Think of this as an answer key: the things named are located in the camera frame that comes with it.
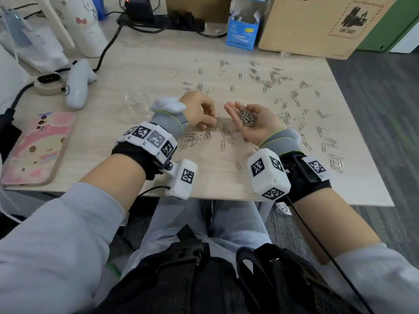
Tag person's right leg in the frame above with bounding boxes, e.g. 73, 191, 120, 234
209, 199, 274, 256

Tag crumpled clear plastic bottle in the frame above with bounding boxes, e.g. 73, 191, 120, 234
275, 202, 294, 217

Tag wooden desk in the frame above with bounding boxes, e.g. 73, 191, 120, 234
0, 0, 395, 207

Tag left marker wristband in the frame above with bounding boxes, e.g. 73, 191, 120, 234
111, 122, 179, 181

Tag silver paper clip bundle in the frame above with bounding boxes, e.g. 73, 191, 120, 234
235, 107, 258, 127

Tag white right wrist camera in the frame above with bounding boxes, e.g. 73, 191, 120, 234
246, 148, 292, 201

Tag cardboard box with red label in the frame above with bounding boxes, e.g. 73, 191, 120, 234
258, 0, 398, 60

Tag small clear plastic jar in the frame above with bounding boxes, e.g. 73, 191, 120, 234
116, 91, 154, 125

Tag person's right hand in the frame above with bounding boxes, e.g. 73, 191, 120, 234
223, 101, 288, 147

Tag person's left leg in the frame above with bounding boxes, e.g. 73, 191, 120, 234
121, 196, 210, 278

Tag small blue box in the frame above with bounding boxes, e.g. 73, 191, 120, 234
91, 0, 107, 22

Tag grey left wrist brace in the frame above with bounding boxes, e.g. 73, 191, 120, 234
149, 110, 189, 140

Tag white paper bag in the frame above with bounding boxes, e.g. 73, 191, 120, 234
0, 4, 70, 74

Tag white cartoon bottle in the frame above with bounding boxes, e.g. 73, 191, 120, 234
48, 0, 109, 58

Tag black right camera cable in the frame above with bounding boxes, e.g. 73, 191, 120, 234
286, 196, 374, 314

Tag person's left hand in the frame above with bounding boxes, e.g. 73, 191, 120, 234
179, 91, 217, 130

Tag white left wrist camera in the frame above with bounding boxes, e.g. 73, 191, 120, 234
163, 159, 199, 201

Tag thick black power cable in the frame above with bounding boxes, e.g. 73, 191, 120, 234
3, 24, 124, 128

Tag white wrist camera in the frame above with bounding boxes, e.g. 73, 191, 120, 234
163, 159, 199, 201
246, 148, 292, 201

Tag black power strip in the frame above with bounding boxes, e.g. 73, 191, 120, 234
117, 13, 206, 33

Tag black charger adapter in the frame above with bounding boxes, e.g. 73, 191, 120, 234
124, 0, 155, 23

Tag green cabinet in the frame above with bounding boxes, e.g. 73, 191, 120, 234
357, 0, 419, 53

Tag grey right wrist brace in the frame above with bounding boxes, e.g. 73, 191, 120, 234
260, 128, 303, 159

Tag person's left forearm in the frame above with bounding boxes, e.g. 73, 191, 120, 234
0, 153, 147, 314

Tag blue paper clip box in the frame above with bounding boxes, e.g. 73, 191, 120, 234
226, 0, 268, 50

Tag grey wrist brace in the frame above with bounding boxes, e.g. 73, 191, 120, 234
260, 128, 303, 159
149, 110, 189, 140

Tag person's right forearm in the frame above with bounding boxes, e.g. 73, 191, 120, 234
291, 188, 419, 314

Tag pink cartoon phone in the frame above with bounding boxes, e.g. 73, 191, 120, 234
0, 111, 78, 188

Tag silver paper clips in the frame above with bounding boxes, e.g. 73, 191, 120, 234
170, 57, 346, 175

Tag black backpack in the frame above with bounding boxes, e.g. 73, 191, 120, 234
91, 224, 364, 314

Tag beige round charger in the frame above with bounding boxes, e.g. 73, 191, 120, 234
34, 72, 68, 96

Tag black left camera cable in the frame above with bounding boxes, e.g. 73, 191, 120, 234
137, 185, 171, 197

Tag black camera cable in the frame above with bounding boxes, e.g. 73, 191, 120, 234
137, 185, 171, 197
286, 196, 374, 314

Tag person's leg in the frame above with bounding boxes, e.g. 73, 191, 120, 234
121, 196, 210, 278
209, 199, 274, 256

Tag white handheld controller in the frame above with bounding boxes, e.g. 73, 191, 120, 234
64, 58, 98, 110

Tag white box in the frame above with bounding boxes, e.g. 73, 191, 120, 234
0, 45, 32, 107

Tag white left hand tracker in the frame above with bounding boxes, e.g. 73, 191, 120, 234
150, 97, 186, 115

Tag black power brick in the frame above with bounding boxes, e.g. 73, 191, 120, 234
0, 109, 23, 160

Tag plain brown cardboard box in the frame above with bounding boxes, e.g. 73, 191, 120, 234
165, 0, 231, 24

